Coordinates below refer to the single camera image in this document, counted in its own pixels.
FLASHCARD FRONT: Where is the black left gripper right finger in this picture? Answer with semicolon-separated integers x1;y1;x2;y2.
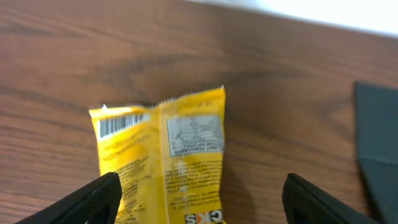
282;173;378;224

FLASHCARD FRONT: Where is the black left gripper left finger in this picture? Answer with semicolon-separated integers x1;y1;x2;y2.
16;172;122;224

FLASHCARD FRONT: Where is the yellow snack packet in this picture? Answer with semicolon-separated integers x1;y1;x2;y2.
90;87;226;224

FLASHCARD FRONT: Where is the black box with lid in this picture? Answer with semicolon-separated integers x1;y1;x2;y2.
355;82;397;223

